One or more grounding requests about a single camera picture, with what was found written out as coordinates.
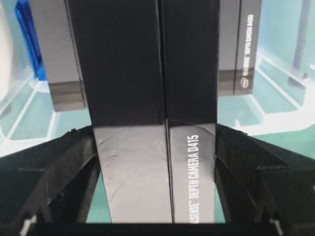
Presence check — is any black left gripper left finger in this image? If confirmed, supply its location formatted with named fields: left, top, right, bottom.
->
left=0, top=126, right=100, bottom=236

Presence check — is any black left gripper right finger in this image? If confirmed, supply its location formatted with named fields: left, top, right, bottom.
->
left=215, top=124, right=315, bottom=236

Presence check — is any black camera box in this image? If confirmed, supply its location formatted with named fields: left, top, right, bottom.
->
left=288, top=0, right=311, bottom=89
left=218, top=0, right=262, bottom=96
left=66, top=0, right=220, bottom=224

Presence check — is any clear plastic storage case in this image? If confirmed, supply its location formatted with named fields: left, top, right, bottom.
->
left=0, top=0, right=315, bottom=157

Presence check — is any green table cloth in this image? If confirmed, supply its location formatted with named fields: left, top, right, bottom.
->
left=0, top=98, right=315, bottom=224

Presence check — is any blue cloth liner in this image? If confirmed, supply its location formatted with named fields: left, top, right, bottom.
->
left=15, top=0, right=47, bottom=81

